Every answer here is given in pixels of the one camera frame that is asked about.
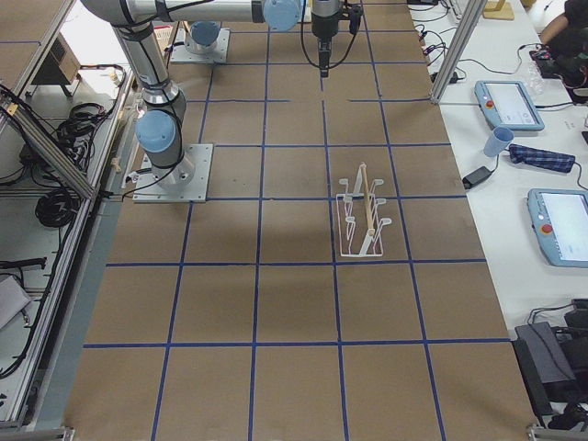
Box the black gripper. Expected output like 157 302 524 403
311 0 341 76

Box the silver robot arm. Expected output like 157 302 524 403
83 1 343 186
185 21 221 54

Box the blue cup on desk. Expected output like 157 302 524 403
483 126 514 157

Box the upper teach pendant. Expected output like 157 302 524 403
474 80 545 131

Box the teach pendant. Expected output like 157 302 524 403
526 188 587 268
474 80 545 131

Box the black power adapter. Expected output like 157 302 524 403
461 166 493 190

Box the seated person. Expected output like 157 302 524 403
539 0 587 88

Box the plaid folded umbrella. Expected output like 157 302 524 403
508 143 575 174

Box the lower teach pendant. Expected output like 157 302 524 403
526 188 587 268

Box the black laptop bag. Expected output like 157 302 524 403
513 322 581 417

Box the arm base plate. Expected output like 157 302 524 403
131 143 213 203
171 28 231 64

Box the aluminium frame post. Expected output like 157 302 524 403
431 0 486 104

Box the white wire cup rack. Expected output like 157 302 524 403
335 163 392 258

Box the coiled black cable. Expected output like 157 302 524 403
35 187 74 229

